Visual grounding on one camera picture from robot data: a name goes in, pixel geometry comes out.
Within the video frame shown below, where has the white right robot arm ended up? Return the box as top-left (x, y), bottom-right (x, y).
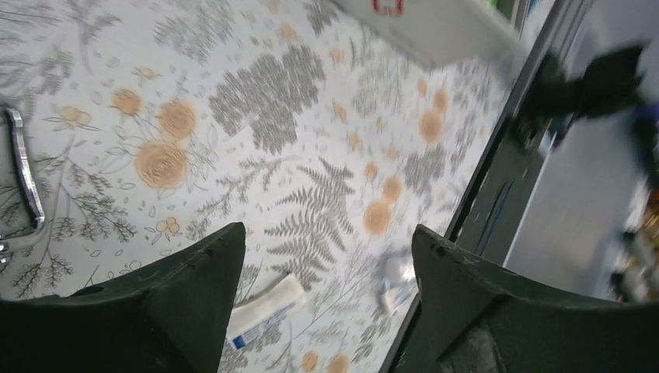
top-left (507, 44), bottom-right (658, 180)

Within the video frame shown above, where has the white bandage roll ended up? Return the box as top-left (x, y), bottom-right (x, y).
top-left (378, 254), bottom-right (418, 316)

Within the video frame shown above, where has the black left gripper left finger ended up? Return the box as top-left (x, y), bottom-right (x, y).
top-left (1, 222), bottom-right (246, 372)

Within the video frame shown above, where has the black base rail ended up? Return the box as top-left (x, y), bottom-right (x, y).
top-left (382, 1), bottom-right (591, 372)

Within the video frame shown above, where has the black poker chip case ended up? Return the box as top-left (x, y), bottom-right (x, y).
top-left (0, 105), bottom-right (47, 259)

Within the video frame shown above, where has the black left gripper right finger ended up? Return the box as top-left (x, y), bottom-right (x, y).
top-left (396, 225), bottom-right (658, 372)

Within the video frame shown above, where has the grey metal box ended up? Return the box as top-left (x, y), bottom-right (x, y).
top-left (335, 0), bottom-right (528, 68)

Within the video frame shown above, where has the white tape roll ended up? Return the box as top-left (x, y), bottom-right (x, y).
top-left (225, 273), bottom-right (307, 350)

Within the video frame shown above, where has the floral table mat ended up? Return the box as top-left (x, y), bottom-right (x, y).
top-left (1, 1), bottom-right (509, 372)

